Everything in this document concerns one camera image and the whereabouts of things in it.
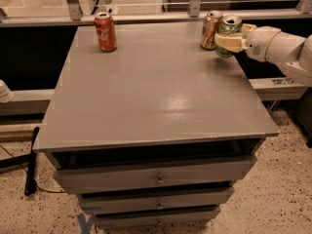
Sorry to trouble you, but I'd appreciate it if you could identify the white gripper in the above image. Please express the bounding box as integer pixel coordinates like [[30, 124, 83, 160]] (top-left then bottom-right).
[[214, 23, 281, 62]]

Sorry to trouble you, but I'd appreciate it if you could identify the green LaCroix can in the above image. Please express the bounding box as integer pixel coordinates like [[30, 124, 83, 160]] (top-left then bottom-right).
[[215, 15, 242, 58]]

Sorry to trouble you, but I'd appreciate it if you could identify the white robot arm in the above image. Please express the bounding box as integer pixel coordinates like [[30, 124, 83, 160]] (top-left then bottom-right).
[[214, 23, 312, 87]]

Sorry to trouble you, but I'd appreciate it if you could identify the orange gold LaCroix can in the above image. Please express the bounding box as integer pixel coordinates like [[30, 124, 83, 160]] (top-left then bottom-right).
[[201, 11, 223, 51]]

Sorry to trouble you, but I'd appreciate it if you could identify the red Coca-Cola can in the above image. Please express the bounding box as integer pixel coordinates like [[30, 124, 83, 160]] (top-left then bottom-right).
[[95, 13, 117, 52]]

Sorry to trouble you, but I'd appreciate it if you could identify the grey drawer cabinet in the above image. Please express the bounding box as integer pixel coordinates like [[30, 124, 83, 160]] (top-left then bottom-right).
[[33, 20, 281, 230]]

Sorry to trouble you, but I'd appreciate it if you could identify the top grey drawer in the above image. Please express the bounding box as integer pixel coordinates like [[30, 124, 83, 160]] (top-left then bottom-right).
[[54, 155, 256, 194]]

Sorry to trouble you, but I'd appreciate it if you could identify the grey drawer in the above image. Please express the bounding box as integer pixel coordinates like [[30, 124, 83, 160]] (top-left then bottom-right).
[[95, 206, 220, 229], [78, 187, 234, 215], [54, 155, 256, 194]]

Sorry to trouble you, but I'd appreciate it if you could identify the bottom grey drawer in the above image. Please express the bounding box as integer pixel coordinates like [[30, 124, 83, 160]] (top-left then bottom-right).
[[95, 206, 220, 229]]

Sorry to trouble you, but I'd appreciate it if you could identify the middle grey drawer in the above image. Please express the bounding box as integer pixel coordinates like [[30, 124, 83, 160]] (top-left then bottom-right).
[[78, 187, 234, 215]]

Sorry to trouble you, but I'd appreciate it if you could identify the white object at left edge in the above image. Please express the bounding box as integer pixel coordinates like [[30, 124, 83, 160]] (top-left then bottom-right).
[[0, 80, 14, 103]]

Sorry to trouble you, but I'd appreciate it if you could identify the black stick on floor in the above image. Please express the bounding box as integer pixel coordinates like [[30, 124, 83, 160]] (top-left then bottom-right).
[[23, 126, 41, 197]]

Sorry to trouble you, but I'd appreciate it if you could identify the metal railing frame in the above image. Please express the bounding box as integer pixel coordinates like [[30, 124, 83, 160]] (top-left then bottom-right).
[[0, 0, 312, 27]]

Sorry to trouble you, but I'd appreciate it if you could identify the metal bracket on ledge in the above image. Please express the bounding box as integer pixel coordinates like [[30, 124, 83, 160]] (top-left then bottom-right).
[[272, 78, 293, 85]]

